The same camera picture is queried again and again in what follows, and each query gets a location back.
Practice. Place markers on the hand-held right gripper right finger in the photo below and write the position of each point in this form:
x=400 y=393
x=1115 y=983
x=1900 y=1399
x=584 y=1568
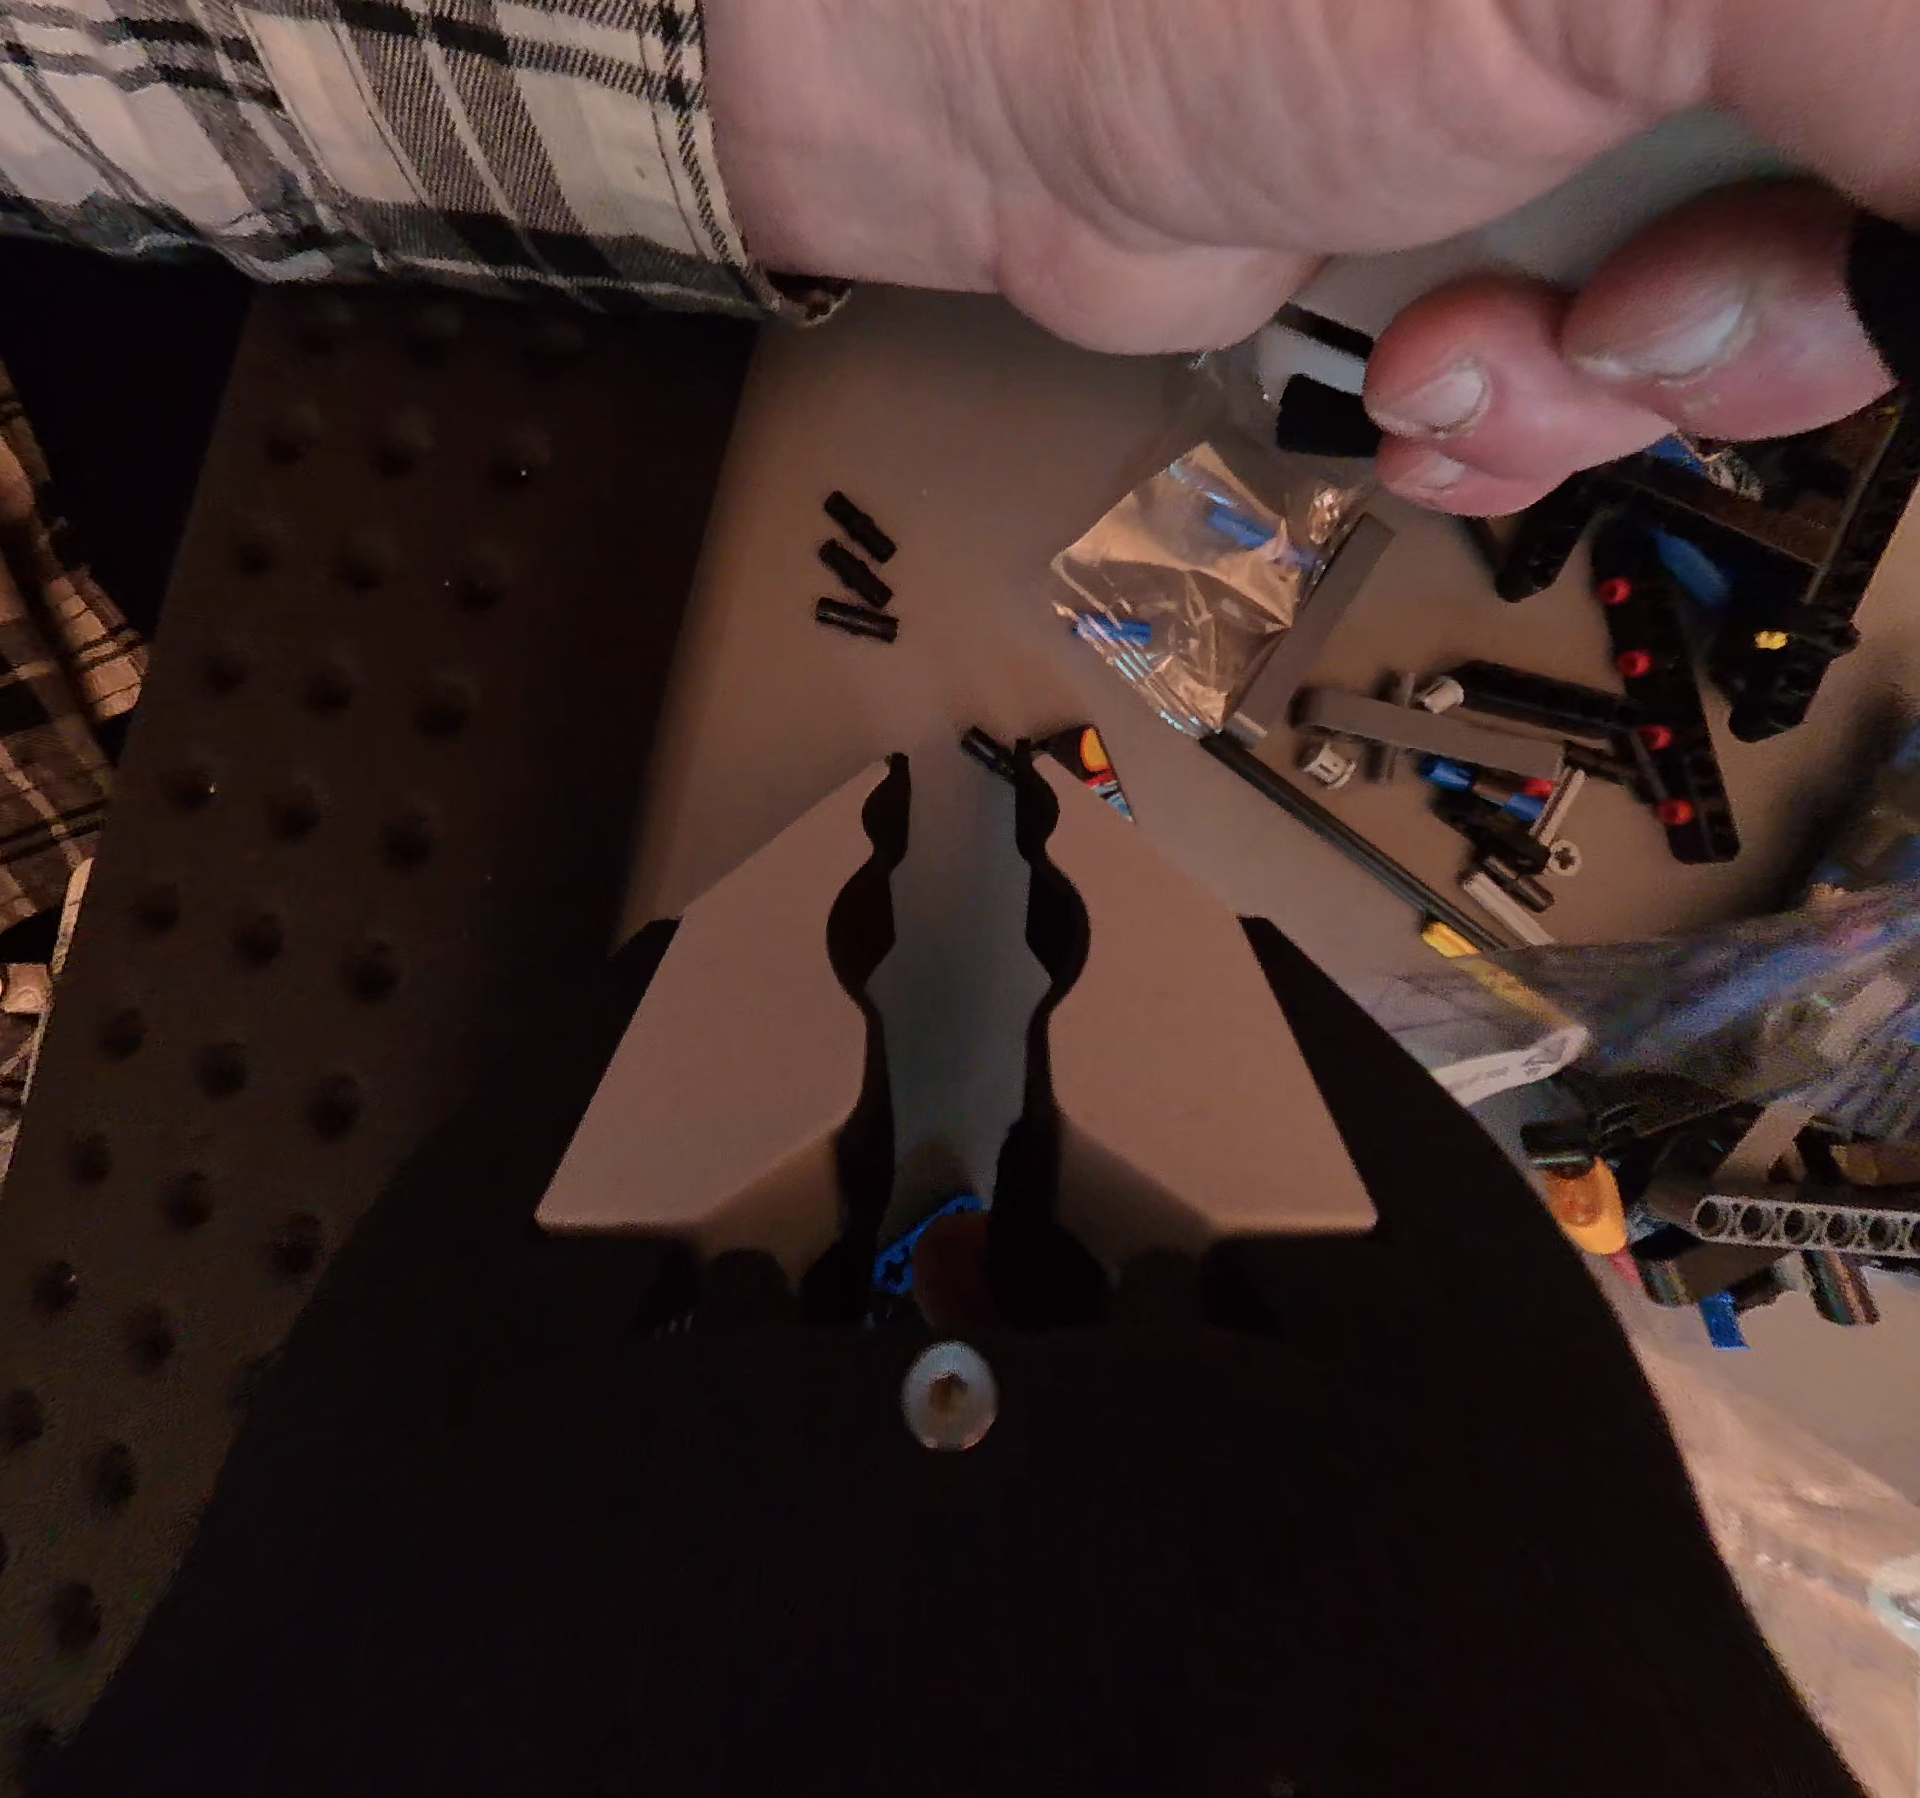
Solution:
x=1202 y=1080

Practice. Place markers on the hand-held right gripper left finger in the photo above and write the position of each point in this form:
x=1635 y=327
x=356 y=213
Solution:
x=721 y=1080

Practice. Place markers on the pile of toy building pieces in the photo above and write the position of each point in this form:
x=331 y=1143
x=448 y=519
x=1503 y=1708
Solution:
x=1657 y=720

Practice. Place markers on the clear plastic bag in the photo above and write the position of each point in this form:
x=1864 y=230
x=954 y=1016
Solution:
x=1770 y=1005
x=1187 y=586

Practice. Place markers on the person's left forearm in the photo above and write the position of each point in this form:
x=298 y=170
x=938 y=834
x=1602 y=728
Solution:
x=331 y=60

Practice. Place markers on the grey desk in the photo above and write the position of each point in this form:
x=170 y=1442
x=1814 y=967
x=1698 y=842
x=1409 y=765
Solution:
x=960 y=480

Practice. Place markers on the person's left hand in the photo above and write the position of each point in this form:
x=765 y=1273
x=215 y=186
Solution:
x=1202 y=60

